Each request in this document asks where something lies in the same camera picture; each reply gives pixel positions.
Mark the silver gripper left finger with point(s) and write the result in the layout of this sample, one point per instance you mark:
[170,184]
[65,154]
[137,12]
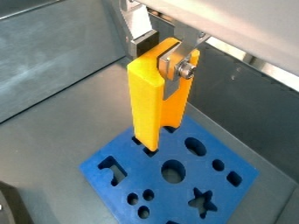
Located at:
[142,37]

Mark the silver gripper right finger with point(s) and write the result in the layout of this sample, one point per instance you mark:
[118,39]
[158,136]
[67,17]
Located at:
[176,63]

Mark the yellow arch block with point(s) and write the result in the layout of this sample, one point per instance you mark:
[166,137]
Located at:
[153,111]

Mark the blue foam shape board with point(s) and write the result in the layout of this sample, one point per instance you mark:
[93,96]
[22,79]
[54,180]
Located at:
[189,183]

